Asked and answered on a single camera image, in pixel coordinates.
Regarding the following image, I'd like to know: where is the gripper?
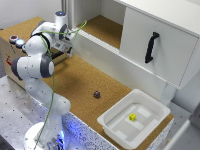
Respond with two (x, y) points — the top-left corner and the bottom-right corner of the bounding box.
(51, 38), (74, 54)

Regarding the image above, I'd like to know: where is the wooden drawer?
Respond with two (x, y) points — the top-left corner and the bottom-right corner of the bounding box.
(49, 49), (72, 67)

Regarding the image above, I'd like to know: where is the wooden drawer box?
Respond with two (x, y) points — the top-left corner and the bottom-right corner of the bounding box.
(0, 16), (72, 90)

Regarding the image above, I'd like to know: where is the green button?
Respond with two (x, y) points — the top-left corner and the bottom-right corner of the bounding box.
(21, 44), (28, 53)

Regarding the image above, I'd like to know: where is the blue button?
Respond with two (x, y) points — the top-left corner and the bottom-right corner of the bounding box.
(15, 38), (26, 48)

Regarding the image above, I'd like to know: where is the red button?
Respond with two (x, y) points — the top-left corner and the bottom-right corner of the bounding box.
(9, 34), (19, 45)

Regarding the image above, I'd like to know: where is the white cabinet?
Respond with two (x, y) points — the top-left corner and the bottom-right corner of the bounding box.
(62, 0), (200, 108)

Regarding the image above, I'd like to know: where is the purple block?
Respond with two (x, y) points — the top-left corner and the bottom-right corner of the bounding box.
(93, 90), (101, 99)

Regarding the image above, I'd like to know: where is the white plastic box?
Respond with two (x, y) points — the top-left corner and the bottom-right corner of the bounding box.
(96, 88), (172, 150)

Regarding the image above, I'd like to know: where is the yellow block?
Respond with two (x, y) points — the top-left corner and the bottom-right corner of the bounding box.
(128, 113), (138, 122)

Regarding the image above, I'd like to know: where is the white sliding door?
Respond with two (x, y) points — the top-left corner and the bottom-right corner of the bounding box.
(118, 6), (200, 90)

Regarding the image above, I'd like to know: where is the green cable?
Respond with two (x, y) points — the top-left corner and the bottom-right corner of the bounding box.
(33, 20), (88, 150)

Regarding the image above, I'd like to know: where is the black door handle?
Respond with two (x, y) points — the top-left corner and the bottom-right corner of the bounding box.
(144, 31), (160, 64)

